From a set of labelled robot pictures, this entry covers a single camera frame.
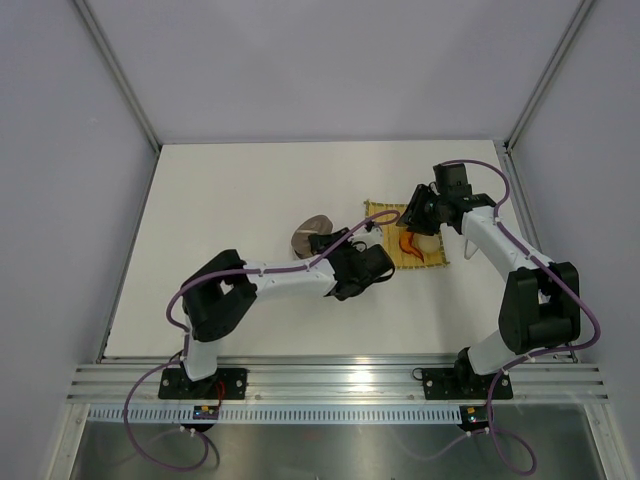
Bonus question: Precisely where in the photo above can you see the right aluminium frame post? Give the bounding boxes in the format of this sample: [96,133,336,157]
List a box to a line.
[503,0,599,155]

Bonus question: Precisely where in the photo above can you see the white steamed bun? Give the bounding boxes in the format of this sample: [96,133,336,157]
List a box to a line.
[417,235,440,254]

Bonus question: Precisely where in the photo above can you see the round brown lunch box lid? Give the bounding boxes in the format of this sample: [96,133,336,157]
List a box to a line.
[290,213,335,259]

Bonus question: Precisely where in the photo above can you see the metal tongs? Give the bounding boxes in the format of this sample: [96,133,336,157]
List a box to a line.
[463,239,479,260]

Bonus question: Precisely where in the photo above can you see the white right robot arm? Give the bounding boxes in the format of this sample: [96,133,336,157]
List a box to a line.
[398,184,581,398]

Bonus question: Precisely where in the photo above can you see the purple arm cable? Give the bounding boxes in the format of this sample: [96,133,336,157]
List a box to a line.
[123,209,402,474]
[394,159,601,474]

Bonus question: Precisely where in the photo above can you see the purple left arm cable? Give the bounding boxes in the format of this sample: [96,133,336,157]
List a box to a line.
[123,209,402,474]

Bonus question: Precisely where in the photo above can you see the aluminium frame post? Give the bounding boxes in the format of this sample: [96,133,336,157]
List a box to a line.
[503,0,599,155]
[70,0,162,157]

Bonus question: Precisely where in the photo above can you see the orange pumpkin slice toy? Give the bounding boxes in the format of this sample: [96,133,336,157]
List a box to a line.
[399,231,424,262]

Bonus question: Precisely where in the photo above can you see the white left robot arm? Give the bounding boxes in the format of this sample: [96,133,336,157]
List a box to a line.
[166,222,394,398]

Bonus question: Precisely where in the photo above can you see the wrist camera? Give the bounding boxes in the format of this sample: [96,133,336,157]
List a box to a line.
[433,163,472,198]
[352,227,396,285]

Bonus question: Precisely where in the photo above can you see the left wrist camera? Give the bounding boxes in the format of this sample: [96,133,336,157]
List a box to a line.
[352,227,396,285]

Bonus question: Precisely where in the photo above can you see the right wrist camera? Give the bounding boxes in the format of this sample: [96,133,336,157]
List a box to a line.
[433,163,472,198]

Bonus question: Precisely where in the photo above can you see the white slotted cable duct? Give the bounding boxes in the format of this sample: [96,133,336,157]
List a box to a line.
[88,404,462,425]

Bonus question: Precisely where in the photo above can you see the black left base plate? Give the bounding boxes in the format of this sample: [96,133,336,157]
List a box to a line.
[158,368,248,400]

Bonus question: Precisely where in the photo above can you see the left aluminium frame post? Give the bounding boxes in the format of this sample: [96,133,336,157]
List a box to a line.
[70,0,162,157]

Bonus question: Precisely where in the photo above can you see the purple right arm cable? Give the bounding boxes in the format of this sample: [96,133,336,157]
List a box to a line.
[394,159,601,474]

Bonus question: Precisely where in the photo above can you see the aluminium mounting rail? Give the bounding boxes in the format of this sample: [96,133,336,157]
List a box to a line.
[66,354,609,404]

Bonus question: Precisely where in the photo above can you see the yellow bamboo mat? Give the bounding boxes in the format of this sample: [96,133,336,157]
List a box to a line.
[382,222,448,270]

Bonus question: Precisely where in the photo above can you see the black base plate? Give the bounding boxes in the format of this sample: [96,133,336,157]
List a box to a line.
[158,368,248,400]
[411,367,495,401]

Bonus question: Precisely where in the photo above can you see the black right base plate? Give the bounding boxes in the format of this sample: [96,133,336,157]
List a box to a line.
[411,367,495,401]

